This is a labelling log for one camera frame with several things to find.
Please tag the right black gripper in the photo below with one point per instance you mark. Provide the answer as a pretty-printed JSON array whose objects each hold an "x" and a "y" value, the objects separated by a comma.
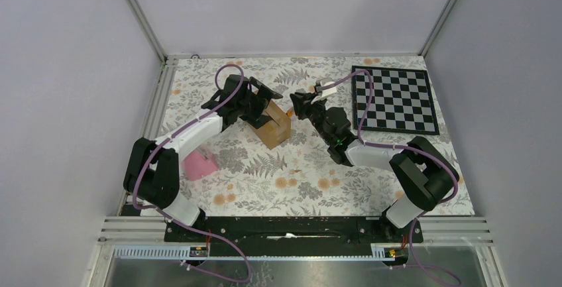
[{"x": 303, "y": 103}]

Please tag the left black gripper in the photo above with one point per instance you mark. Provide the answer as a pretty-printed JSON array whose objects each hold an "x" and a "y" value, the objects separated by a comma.
[{"x": 262, "y": 99}]

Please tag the brown cardboard express box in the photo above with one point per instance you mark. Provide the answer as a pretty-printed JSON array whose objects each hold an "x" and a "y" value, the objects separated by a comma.
[{"x": 275, "y": 131}]

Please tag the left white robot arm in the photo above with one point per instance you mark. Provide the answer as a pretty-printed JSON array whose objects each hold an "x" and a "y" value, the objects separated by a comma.
[{"x": 153, "y": 171}]

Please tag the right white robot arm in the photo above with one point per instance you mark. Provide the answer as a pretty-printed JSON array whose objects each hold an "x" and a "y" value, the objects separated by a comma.
[{"x": 423, "y": 173}]

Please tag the floral patterned table mat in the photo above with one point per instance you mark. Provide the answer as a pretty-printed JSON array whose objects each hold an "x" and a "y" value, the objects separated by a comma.
[{"x": 297, "y": 177}]

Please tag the black white chessboard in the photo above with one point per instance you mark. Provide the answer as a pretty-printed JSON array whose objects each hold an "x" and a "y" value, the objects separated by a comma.
[{"x": 393, "y": 100}]

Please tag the pink plastic bag package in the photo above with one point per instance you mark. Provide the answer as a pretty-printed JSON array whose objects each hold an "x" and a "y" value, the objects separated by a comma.
[{"x": 200, "y": 163}]

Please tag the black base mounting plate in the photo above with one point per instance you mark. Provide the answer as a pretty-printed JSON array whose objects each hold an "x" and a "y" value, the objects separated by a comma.
[{"x": 293, "y": 233}]

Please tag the grey slotted cable duct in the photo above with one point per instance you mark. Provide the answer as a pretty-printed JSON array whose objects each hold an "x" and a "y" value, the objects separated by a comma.
[{"x": 220, "y": 252}]

